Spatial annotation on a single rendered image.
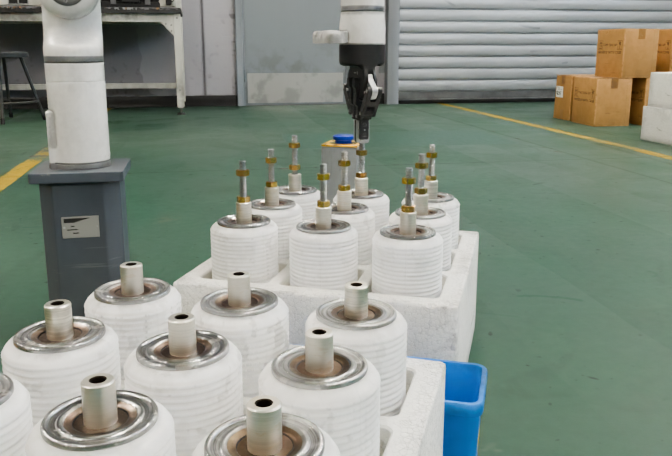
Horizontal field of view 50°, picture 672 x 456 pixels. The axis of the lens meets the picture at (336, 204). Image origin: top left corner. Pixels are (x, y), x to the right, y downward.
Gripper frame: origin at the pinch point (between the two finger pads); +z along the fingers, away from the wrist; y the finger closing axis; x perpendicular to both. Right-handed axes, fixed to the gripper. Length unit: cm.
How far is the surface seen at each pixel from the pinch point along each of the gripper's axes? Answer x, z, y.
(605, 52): -271, -10, 283
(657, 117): -235, 22, 193
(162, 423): 39, 11, -67
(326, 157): 0.8, 6.8, 16.9
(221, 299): 31, 11, -45
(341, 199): 7.1, 9.0, -10.7
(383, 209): -2.5, 12.7, -4.0
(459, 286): -3.3, 17.8, -29.7
